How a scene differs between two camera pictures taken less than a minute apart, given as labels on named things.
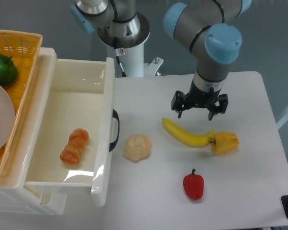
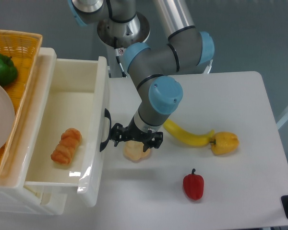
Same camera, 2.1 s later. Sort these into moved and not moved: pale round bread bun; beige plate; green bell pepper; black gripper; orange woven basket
Moved: black gripper
Not moved: orange woven basket; beige plate; green bell pepper; pale round bread bun
